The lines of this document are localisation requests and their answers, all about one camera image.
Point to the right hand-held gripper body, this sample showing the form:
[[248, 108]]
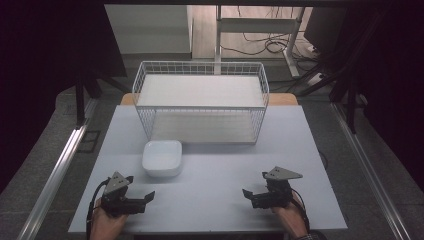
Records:
[[279, 190]]

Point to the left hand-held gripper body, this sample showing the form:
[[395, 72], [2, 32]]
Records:
[[115, 193]]

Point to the person's left hand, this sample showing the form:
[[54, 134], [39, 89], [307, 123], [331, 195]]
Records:
[[106, 225]]

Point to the white square plate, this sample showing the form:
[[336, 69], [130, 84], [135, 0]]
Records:
[[162, 156]]

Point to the dark wrist watch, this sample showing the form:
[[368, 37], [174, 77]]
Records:
[[311, 236]]

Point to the black metal stand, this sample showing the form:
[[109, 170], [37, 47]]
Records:
[[350, 100], [80, 100]]

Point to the white power strip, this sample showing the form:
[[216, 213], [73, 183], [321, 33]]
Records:
[[316, 78]]

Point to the dark curtain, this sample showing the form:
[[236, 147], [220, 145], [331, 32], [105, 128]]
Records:
[[396, 83], [36, 83]]

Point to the white cabinet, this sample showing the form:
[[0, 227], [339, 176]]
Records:
[[150, 30]]

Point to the aluminium rail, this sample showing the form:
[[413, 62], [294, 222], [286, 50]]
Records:
[[56, 170], [370, 173]]

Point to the white desk frame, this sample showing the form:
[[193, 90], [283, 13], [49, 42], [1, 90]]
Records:
[[256, 25]]

